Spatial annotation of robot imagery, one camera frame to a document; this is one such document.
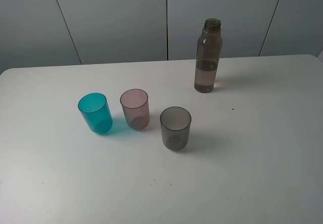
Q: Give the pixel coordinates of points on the brown transparent plastic bottle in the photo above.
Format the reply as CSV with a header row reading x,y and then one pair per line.
x,y
209,48

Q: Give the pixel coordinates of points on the grey transparent plastic cup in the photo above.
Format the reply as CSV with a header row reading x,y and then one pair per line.
x,y
175,124

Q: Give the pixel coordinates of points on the pink transparent plastic cup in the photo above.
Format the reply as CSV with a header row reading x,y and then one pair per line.
x,y
135,106

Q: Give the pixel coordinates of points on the teal transparent plastic cup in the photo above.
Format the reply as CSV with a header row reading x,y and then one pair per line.
x,y
95,110

